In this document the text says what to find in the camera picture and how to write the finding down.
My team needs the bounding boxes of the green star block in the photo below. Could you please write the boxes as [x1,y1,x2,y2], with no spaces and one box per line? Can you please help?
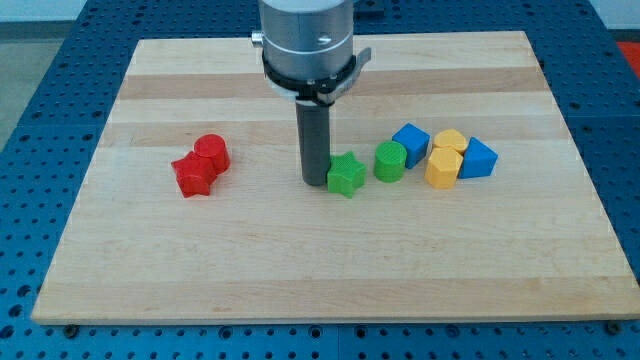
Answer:
[327,151,366,199]

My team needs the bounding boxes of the blue triangle block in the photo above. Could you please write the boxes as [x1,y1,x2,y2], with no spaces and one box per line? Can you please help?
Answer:
[458,137,499,179]

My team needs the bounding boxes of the blue cube block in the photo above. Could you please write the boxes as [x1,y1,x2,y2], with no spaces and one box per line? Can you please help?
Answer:
[392,123,431,169]

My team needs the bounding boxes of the black clamp ring mount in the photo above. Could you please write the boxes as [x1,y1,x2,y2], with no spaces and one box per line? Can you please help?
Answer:
[261,47,372,106]

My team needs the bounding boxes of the yellow hexagon block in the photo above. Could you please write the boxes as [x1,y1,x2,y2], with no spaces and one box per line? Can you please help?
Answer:
[424,148,463,189]

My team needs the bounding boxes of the green cylinder block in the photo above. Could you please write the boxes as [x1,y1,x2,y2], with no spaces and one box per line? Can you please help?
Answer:
[374,141,407,183]

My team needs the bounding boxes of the wooden board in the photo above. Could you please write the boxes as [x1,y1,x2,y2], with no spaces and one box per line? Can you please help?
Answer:
[32,31,639,325]

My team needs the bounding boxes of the red star block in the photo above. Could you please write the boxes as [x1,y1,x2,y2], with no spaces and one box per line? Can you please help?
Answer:
[171,151,217,198]

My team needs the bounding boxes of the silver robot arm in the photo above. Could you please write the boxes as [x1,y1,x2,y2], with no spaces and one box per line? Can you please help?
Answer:
[251,0,372,186]

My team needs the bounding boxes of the red cylinder block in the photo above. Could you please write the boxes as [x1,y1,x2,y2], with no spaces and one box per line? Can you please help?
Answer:
[194,134,231,174]

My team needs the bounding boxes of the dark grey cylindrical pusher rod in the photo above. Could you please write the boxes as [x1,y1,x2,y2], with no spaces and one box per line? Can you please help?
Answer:
[296,103,330,186]

